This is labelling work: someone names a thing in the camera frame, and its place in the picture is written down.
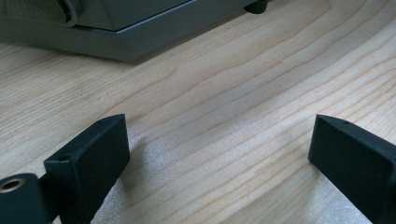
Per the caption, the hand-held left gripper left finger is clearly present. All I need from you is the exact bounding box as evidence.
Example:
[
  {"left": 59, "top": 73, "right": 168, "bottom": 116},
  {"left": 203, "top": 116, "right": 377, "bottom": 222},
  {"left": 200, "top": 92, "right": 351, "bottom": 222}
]
[{"left": 43, "top": 113, "right": 132, "bottom": 224}]

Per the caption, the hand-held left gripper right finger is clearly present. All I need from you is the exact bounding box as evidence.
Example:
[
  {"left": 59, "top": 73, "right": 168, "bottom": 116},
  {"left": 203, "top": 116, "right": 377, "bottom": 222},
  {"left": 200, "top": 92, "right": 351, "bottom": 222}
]
[{"left": 307, "top": 113, "right": 396, "bottom": 224}]

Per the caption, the dark grey angular tray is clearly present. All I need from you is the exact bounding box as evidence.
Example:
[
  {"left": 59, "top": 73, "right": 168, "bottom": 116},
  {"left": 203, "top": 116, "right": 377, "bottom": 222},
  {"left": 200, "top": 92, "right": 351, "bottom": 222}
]
[{"left": 0, "top": 0, "right": 275, "bottom": 63}]

